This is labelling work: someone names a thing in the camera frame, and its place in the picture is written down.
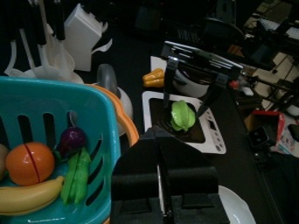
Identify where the yellow toy bell pepper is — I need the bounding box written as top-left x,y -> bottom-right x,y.
141,67 -> 165,88

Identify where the teal plastic basket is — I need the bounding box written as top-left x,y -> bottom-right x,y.
0,76 -> 140,224

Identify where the black handled kitchen utensil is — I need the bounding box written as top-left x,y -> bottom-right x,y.
52,0 -> 66,42

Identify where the green toy pea pod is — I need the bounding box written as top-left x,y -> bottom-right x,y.
60,147 -> 92,205

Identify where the toy orange with cut line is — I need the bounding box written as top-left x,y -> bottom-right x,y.
4,142 -> 56,187

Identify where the white toy pot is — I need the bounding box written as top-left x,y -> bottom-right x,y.
172,69 -> 212,99

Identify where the green toy star fruit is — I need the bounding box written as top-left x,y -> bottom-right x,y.
169,100 -> 197,133

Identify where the yellow toy banana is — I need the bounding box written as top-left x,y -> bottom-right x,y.
0,175 -> 65,217

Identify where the white knife block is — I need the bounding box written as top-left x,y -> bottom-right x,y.
62,3 -> 114,73

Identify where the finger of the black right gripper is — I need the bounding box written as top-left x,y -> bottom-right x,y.
162,56 -> 180,109
194,73 -> 229,119

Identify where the white slotted spatula black handle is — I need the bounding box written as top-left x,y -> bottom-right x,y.
2,0 -> 26,78

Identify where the black power adapter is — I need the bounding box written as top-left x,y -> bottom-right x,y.
247,125 -> 275,148

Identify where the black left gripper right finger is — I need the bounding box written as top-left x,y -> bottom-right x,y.
156,127 -> 231,224

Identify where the purple toy eggplant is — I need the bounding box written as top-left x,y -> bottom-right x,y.
57,126 -> 88,158

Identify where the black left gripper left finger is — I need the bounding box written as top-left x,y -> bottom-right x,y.
109,127 -> 164,224

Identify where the white plate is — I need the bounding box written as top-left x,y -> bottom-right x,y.
217,185 -> 257,224

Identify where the red cardboard box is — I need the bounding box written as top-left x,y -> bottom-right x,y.
251,109 -> 287,148

